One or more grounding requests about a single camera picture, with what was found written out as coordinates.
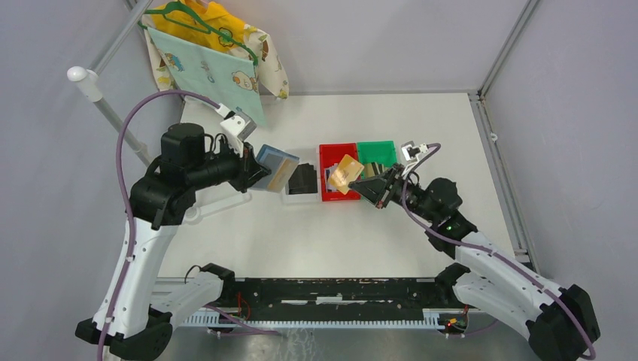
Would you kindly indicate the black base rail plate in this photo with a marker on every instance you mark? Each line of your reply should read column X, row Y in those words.
column 333, row 299

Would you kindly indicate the white toothed cable duct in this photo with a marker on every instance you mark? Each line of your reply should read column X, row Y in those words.
column 214, row 320

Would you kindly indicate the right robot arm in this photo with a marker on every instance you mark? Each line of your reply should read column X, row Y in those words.
column 559, row 323

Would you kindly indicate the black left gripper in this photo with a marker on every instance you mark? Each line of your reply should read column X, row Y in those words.
column 249, row 169

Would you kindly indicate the green plastic bin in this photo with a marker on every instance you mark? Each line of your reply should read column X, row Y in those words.
column 379, row 152

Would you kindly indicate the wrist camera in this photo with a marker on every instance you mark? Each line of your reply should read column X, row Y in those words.
column 412, row 154
column 237, row 129

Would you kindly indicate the mint cartoon cloth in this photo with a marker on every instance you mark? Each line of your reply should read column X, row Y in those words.
column 225, row 79

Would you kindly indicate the gold cards in green bin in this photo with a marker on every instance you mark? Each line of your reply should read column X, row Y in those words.
column 372, row 169

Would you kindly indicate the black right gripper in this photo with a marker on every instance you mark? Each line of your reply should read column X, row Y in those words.
column 372, row 189

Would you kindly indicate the white magnetic stripe cards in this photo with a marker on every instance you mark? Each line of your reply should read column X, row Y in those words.
column 329, row 187

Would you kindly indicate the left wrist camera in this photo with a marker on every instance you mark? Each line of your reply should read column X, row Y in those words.
column 237, row 129

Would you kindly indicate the gold card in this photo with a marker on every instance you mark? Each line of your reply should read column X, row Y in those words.
column 282, row 175
column 347, row 170

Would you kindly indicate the green clothes hanger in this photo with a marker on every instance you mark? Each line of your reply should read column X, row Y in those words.
column 203, row 26

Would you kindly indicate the black VIP cards stack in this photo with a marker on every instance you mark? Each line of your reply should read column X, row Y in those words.
column 303, row 180

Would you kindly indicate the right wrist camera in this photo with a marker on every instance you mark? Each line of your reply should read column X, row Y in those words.
column 412, row 154

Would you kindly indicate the white plastic bin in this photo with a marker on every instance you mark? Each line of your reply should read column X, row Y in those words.
column 306, row 155

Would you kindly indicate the yellow patterned child shirt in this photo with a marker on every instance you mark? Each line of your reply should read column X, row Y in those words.
column 210, row 25

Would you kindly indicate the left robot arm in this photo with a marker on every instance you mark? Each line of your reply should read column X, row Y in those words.
column 129, row 324

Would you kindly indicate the blue leather card holder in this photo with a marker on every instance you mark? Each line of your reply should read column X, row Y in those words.
column 272, row 157

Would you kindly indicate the white clothes rack stand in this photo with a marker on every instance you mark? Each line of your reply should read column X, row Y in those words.
column 85, row 80

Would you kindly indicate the red plastic bin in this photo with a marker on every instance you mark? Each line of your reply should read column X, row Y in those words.
column 330, row 155

